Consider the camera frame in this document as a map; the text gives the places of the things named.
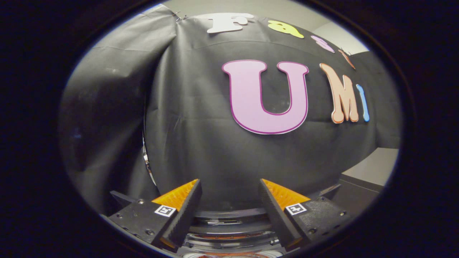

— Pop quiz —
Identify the black backdrop cloth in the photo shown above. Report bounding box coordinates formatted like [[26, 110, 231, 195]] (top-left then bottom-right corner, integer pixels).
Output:
[[59, 4, 401, 215]]

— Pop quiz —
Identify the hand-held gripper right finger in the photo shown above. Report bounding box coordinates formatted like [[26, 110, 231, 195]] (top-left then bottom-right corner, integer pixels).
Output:
[[259, 178, 359, 251]]

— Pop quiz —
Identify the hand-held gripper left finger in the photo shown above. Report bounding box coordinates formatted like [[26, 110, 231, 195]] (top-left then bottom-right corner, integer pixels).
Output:
[[108, 179, 202, 251]]

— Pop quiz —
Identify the white and grey cabinet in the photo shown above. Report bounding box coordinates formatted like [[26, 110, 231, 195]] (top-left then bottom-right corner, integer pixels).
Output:
[[332, 148, 399, 215]]

